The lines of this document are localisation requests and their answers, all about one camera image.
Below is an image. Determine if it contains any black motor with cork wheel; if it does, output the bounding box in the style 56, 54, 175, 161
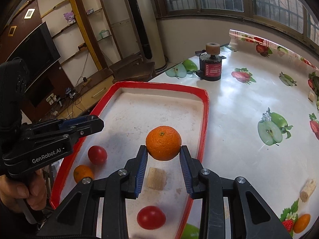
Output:
195, 42, 227, 81

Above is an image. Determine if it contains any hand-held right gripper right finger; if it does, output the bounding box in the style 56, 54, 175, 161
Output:
180, 145, 297, 239

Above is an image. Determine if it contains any red tomato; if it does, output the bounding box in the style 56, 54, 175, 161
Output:
137, 206, 166, 230
88, 146, 108, 165

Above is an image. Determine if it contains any red rimmed white tray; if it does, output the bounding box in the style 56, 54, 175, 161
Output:
50, 81, 209, 239

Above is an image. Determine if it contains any person's left hand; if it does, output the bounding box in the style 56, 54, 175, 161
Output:
0, 169, 48, 212

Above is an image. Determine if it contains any white tower air conditioner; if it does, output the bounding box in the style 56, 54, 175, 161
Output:
122, 0, 167, 72

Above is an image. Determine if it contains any wooden shelf unit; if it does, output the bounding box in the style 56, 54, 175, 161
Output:
32, 0, 122, 85

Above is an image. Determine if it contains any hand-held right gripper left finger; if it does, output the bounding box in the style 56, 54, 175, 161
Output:
36, 144, 149, 239

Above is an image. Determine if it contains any purple plush toy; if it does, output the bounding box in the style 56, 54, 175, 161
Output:
63, 11, 76, 25

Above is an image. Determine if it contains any wooden television cabinet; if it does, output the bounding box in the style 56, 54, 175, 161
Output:
25, 75, 115, 120

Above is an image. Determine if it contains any green leafy vegetable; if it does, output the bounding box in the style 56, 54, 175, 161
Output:
311, 76, 319, 110

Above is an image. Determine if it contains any orange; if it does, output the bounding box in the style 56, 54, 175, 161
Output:
145, 126, 182, 161
73, 165, 95, 183
293, 214, 311, 234

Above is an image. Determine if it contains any wooden stool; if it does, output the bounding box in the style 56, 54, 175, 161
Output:
110, 53, 157, 82

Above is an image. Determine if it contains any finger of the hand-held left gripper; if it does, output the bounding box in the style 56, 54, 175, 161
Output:
31, 115, 104, 143
33, 116, 91, 131

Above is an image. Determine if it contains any black flat television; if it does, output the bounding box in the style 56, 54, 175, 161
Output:
6, 21, 61, 90

